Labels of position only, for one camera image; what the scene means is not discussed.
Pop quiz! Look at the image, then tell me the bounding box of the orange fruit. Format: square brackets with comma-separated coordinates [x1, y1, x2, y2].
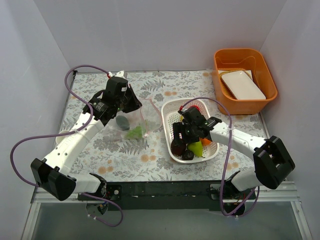
[200, 138, 212, 146]

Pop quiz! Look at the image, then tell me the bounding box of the dark red apple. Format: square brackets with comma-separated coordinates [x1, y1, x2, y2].
[170, 141, 186, 156]

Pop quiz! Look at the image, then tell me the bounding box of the red tomato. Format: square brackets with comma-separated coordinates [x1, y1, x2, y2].
[191, 105, 200, 111]

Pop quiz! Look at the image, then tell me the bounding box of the green pear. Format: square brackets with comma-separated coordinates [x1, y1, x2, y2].
[187, 141, 203, 158]

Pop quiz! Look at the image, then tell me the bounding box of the dark green avocado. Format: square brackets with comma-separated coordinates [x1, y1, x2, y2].
[115, 115, 130, 131]

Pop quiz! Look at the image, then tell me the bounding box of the clear zip top bag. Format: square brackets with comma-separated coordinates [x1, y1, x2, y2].
[102, 98, 163, 141]

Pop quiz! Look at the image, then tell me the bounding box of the green grape bunch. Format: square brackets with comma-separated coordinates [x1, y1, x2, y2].
[124, 125, 145, 139]

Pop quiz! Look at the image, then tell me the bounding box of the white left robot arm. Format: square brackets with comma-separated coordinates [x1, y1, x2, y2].
[30, 71, 142, 201]

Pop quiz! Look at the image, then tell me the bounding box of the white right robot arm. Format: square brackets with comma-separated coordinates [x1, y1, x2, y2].
[172, 106, 296, 199]

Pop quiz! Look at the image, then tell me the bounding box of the white perforated plastic basket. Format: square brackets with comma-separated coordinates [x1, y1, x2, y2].
[161, 97, 220, 164]

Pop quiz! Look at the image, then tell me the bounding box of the dark purple plum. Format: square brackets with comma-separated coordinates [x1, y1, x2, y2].
[181, 149, 195, 161]

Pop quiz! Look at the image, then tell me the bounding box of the white rectangular plate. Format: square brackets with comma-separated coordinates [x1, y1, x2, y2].
[219, 70, 266, 100]

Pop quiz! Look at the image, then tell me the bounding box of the floral patterned table mat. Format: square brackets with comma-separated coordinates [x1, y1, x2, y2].
[70, 70, 269, 182]

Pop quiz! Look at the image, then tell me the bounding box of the orange plastic tub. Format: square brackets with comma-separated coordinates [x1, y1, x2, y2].
[212, 48, 278, 115]

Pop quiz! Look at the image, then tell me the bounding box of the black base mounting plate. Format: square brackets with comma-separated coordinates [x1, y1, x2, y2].
[77, 179, 257, 212]

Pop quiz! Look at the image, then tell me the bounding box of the white paper cup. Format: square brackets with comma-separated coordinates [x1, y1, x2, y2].
[55, 130, 69, 145]

